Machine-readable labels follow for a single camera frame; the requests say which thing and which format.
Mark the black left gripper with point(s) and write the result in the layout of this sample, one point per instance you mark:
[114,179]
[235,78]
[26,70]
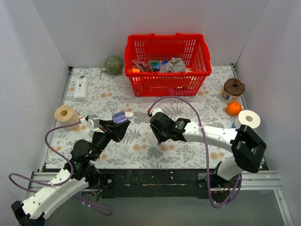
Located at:
[114,131]

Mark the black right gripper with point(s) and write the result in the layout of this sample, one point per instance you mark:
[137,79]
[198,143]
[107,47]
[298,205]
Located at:
[161,126]

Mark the purple earbud charging case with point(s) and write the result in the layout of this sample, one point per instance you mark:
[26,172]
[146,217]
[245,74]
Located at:
[119,117]

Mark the white earbud charging case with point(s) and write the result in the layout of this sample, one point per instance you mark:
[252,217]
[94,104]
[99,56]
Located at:
[129,115]

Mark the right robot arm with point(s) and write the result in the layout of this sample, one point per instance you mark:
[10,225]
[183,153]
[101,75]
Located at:
[246,146]

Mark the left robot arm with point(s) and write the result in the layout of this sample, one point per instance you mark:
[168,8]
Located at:
[78,173]

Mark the floral patterned table mat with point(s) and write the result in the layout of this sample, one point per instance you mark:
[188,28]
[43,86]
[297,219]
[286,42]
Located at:
[139,149]

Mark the white rectangular device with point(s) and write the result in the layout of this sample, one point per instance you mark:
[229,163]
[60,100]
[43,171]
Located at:
[80,89]

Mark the beige paper roll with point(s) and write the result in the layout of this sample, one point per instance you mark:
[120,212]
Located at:
[66,115]

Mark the green melon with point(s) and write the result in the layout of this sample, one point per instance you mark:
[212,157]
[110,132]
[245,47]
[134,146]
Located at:
[113,65]

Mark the red plastic shopping basket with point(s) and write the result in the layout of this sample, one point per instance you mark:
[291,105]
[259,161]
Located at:
[146,53]

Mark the crumpled grey bag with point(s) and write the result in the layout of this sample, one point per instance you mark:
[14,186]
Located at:
[175,65]

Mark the orange fruit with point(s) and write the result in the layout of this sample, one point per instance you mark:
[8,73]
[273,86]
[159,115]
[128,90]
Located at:
[234,108]

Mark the brown lidded jar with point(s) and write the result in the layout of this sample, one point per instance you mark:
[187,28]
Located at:
[232,90]

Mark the white toilet paper roll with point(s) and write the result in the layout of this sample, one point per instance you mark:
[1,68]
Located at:
[249,118]

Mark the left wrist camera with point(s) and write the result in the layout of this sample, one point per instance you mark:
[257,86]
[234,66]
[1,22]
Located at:
[92,121]

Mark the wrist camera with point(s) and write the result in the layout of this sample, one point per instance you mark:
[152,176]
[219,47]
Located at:
[92,121]
[152,112]

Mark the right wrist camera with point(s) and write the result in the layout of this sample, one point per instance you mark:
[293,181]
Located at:
[152,112]

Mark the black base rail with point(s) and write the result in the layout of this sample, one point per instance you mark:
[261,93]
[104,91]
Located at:
[128,183]

